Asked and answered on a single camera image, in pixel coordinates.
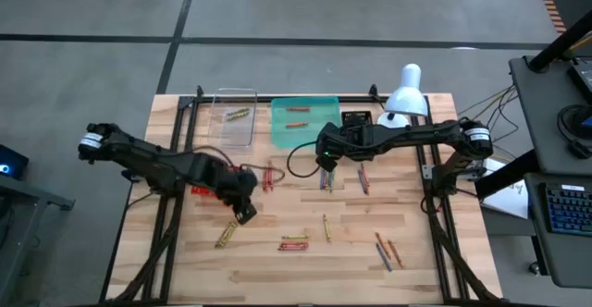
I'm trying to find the white desk lamp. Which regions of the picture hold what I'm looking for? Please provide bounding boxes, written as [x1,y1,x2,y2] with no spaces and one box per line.
[375,63,430,131]

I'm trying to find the black plastic basket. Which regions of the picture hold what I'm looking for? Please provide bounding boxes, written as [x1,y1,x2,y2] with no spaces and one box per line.
[340,110,374,128]

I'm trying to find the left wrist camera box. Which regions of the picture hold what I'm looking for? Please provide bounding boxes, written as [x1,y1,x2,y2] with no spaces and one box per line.
[233,202,259,227]

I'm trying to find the clear plastic bin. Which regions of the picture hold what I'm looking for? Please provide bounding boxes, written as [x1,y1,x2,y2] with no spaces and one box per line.
[207,87,258,154]

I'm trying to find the teal plastic bin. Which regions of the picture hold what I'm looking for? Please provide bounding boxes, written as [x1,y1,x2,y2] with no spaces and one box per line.
[270,95,343,150]

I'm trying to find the thin yellow cable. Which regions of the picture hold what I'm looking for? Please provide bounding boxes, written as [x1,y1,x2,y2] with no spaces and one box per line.
[456,84,516,117]

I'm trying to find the grey metal stand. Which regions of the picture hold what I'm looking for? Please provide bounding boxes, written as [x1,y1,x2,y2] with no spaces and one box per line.
[0,175,76,306]

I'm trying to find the black diagonal pole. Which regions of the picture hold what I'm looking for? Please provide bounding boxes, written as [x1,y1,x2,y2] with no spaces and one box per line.
[528,9,592,73]

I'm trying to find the black device blue light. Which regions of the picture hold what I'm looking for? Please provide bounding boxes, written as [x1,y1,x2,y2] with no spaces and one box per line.
[0,143,30,181]

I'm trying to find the black metal table frame rails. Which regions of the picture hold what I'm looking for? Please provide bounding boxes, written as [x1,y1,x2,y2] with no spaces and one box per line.
[99,84,503,306]

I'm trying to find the black headphones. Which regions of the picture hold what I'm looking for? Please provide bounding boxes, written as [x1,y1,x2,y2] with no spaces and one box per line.
[557,104,592,160]

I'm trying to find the dark laptop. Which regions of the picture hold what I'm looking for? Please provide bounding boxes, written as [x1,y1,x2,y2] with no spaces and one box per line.
[567,56,592,104]

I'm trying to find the white paper sheet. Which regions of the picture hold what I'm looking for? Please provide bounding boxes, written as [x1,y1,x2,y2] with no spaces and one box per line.
[480,161,530,220]

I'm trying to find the grey side desk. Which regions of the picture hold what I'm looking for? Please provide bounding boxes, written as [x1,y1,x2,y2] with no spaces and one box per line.
[508,55,592,177]

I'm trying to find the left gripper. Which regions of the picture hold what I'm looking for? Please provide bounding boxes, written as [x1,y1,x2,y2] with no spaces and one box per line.
[198,156,258,209]

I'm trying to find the grey keyboard shelf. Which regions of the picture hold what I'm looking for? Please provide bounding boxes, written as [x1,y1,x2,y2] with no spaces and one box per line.
[524,172,592,289]

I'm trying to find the black keyboard blue backlight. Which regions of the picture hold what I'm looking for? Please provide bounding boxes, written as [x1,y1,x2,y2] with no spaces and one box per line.
[544,182,592,238]

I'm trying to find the black diagonal bar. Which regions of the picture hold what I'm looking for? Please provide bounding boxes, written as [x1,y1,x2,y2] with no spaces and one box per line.
[475,149,542,201]

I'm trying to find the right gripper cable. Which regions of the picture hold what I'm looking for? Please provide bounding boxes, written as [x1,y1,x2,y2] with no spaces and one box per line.
[285,139,325,179]

